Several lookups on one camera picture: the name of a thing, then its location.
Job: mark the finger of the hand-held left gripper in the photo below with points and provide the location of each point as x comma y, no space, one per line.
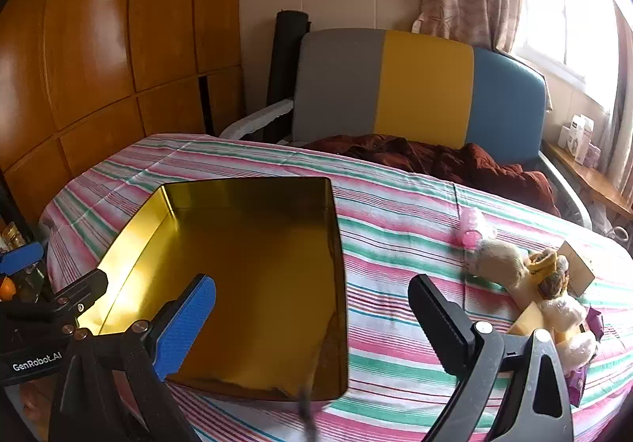
81,291
20,258

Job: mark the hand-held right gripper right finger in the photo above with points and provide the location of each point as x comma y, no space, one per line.
445,323

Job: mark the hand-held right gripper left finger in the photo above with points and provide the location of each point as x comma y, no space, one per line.
185,328

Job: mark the cream plush toy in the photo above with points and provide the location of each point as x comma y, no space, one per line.
499,261

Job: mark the gold tin box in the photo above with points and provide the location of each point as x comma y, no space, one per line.
257,274

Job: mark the pink roll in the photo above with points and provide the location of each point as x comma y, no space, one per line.
470,234

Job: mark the yellow printed plush toy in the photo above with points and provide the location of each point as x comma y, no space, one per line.
544,269

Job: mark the white cotton ball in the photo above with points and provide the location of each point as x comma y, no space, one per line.
578,350
564,311

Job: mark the purple packet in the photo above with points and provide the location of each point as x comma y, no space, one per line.
575,385
596,323

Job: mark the brown cardboard box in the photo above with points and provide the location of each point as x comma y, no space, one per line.
579,269

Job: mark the dark red blanket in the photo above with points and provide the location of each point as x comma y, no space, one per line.
470,165

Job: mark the wooden side desk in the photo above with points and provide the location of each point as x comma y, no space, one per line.
593,185

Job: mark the wooden wardrobe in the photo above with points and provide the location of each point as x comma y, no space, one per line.
89,51

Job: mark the pink carton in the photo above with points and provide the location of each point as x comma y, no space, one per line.
592,155

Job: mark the white foam strip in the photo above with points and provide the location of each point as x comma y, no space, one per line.
262,118

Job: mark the white carton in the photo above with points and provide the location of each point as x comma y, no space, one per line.
576,140

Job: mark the grey yellow blue chair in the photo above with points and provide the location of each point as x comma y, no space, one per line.
425,86

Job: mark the black rolled mat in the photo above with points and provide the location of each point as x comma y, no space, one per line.
284,56

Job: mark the bright window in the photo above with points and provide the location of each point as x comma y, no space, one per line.
559,2

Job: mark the grey bed rail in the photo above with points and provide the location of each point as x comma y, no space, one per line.
564,185

